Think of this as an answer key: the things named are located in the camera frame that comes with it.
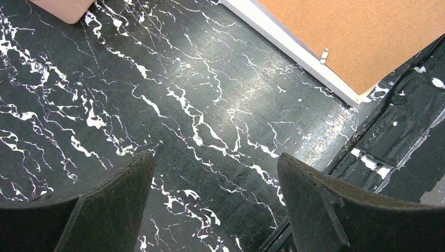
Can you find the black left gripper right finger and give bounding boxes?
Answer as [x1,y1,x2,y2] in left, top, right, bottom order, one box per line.
[277,153,444,251]

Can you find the small metal frame clip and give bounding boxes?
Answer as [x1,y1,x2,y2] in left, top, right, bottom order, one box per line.
[320,48,330,64]

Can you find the white wooden picture frame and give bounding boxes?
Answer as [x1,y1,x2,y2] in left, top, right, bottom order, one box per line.
[219,1,370,107]

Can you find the translucent orange plastic box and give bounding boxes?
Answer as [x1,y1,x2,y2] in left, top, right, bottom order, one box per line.
[31,0,94,24]

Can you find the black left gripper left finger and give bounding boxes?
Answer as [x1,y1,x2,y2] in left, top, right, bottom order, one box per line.
[1,152,155,251]

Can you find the brown cardboard backing board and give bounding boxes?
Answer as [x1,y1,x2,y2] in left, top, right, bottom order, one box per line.
[261,1,444,95]

